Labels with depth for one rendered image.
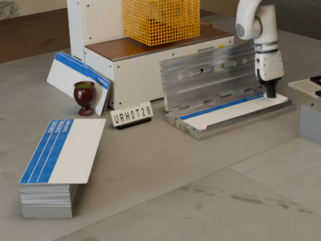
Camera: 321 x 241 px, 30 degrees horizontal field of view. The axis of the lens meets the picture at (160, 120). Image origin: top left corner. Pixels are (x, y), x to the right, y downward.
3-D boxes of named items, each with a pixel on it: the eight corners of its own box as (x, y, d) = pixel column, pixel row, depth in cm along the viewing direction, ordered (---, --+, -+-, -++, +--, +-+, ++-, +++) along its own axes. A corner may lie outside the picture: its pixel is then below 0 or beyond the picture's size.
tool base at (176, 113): (199, 140, 196) (199, 130, 194) (164, 119, 211) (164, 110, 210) (296, 109, 217) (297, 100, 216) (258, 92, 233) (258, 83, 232)
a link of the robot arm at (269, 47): (264, 44, 208) (265, 52, 209) (283, 39, 213) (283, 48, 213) (248, 44, 215) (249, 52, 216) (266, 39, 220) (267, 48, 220)
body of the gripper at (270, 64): (262, 50, 209) (266, 82, 212) (284, 45, 214) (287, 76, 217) (249, 49, 215) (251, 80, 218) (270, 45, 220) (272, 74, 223)
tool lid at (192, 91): (161, 61, 203) (158, 61, 205) (168, 115, 208) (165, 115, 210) (259, 39, 225) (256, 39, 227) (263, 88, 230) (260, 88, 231)
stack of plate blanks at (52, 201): (72, 218, 156) (69, 183, 151) (23, 217, 156) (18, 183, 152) (94, 148, 192) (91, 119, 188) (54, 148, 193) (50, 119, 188)
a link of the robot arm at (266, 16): (262, 44, 208) (283, 39, 213) (259, 6, 205) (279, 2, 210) (247, 44, 215) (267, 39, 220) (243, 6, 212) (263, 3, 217)
